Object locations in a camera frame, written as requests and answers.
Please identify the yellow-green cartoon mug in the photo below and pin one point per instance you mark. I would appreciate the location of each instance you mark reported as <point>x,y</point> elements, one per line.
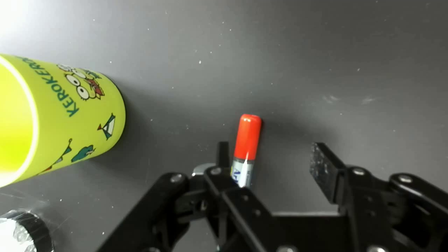
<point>70,120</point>

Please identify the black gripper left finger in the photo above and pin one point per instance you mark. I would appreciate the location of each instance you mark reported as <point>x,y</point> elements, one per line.
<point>233,204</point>

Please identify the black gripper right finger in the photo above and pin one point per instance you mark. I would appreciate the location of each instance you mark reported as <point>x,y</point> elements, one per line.
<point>359,196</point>

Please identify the small round silver lid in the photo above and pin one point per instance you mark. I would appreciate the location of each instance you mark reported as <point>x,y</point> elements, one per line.
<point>23,232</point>

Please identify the red-capped marker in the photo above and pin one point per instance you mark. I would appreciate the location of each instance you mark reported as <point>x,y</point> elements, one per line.
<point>247,134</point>

